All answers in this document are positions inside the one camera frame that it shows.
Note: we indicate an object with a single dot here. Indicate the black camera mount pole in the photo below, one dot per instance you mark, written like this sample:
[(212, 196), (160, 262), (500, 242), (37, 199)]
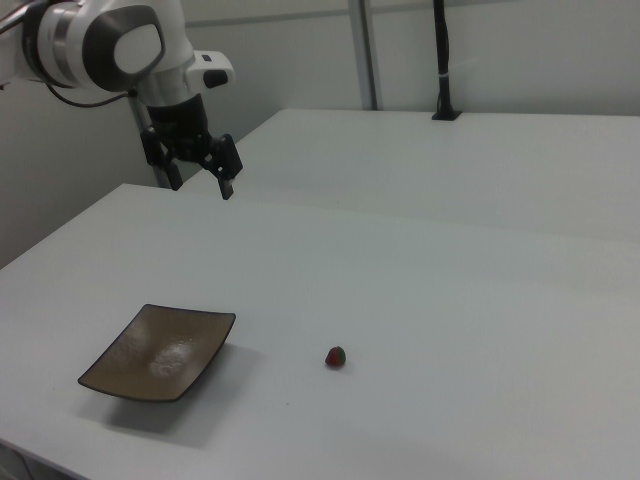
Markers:
[(442, 50)]

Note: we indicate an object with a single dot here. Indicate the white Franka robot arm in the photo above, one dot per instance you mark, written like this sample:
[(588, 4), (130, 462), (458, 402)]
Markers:
[(100, 45)]

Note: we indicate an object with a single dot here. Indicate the square brown ceramic plate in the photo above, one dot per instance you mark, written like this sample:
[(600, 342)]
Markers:
[(160, 350)]

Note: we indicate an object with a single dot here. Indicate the grey metal wall post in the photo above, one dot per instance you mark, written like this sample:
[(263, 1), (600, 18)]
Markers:
[(365, 50)]

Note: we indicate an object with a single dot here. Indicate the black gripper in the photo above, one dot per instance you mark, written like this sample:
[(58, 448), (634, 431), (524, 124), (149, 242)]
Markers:
[(177, 127)]

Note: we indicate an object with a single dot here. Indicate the red strawberry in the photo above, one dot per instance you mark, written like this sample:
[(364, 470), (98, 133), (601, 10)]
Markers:
[(335, 357)]

